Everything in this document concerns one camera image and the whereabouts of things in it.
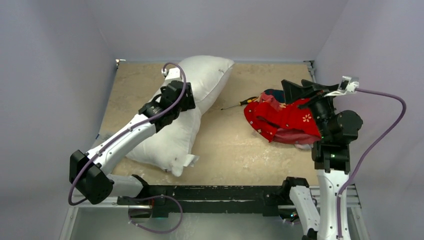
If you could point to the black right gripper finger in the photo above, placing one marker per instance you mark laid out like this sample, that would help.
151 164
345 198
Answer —
310 89
294 92

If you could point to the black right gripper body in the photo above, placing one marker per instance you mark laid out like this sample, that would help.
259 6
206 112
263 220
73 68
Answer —
313 96

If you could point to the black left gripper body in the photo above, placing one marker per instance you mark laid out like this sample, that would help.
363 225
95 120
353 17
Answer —
188 103

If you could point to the red printed pillowcase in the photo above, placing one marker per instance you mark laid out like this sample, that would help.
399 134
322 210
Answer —
279 122

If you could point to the white pillow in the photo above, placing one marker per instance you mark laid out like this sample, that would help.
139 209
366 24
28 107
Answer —
171 148

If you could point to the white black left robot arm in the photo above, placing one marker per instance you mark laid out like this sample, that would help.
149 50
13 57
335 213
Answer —
89 172

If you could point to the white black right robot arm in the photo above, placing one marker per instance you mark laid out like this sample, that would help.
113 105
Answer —
327 218

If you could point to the yellow black screwdriver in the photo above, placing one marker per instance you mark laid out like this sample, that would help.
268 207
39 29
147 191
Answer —
242 103

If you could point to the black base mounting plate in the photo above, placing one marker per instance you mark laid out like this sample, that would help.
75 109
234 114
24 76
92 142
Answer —
266 200

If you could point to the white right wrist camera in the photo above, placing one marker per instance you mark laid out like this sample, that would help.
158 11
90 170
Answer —
348 86

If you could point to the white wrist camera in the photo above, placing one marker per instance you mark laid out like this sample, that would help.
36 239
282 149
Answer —
348 86
172 74

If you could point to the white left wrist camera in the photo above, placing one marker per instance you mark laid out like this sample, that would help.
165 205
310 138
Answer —
172 74

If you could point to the metal corner bracket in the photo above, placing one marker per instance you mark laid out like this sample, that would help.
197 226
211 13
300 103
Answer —
119 62

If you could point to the aluminium front frame rail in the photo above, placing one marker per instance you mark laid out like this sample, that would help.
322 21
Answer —
356 229

